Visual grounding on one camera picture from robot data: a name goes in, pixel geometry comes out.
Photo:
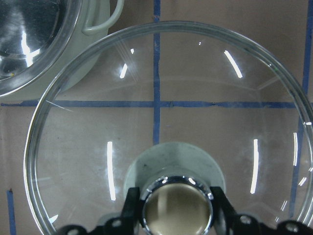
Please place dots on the glass pot lid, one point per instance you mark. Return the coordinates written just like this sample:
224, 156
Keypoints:
163, 97

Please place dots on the pale green cooking pot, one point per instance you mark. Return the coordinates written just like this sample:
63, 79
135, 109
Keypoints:
38, 38

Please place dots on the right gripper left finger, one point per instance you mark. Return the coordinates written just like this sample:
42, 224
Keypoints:
124, 224

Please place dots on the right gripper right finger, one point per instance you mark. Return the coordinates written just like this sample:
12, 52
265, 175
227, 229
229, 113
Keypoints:
226, 221

